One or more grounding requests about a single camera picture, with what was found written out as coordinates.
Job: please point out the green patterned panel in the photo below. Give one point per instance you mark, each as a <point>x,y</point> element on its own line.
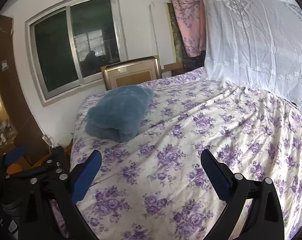
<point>174,42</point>

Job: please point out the purple floral bed quilt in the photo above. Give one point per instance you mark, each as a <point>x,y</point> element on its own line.
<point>191,130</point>

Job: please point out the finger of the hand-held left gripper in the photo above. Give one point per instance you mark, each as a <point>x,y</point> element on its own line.
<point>53,166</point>
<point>14,155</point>

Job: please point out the white power strip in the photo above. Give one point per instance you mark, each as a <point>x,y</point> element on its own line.
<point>47,139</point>

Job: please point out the white lace cover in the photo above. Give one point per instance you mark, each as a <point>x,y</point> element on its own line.
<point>253,42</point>

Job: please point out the brown wooden wardrobe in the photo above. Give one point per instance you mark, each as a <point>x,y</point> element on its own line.
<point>15,100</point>

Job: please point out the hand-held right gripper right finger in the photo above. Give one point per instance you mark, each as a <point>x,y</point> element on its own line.
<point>216,177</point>

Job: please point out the white wall switch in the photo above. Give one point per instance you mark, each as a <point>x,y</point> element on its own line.
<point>4,65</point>

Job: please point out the blue fleece jacket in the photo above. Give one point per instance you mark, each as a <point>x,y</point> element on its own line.
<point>118,110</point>

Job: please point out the gold picture frame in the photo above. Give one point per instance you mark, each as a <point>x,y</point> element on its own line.
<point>130,76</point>

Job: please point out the pink floral cloth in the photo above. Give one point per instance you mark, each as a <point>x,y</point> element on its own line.
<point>191,25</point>

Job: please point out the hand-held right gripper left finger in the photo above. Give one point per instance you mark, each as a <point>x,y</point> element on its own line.
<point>87,175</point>

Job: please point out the wooden board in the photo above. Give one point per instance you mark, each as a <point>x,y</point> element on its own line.
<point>173,66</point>

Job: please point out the sliding glass window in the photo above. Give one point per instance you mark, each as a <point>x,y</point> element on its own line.
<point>55,55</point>

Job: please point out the white wall pipe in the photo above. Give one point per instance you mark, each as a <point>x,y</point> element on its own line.
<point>154,30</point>

